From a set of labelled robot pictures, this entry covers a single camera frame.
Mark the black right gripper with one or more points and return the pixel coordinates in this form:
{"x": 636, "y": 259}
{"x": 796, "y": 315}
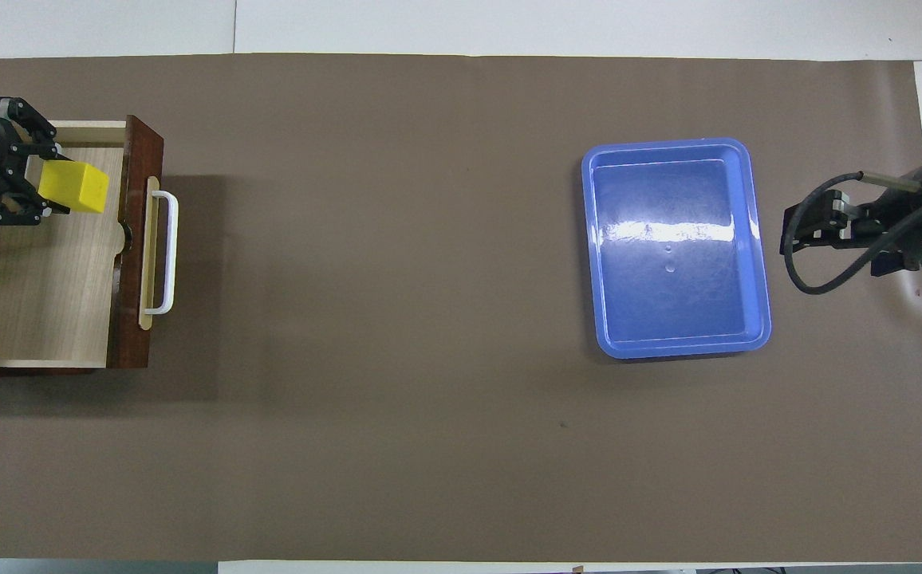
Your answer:
{"x": 888, "y": 215}

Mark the yellow cube block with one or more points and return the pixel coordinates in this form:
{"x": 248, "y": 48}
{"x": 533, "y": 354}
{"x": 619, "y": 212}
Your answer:
{"x": 74, "y": 187}

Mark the blue plastic tray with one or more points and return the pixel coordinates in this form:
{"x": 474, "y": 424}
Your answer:
{"x": 676, "y": 279}

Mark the brown paper table mat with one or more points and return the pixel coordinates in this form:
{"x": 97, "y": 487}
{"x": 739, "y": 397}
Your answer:
{"x": 429, "y": 319}

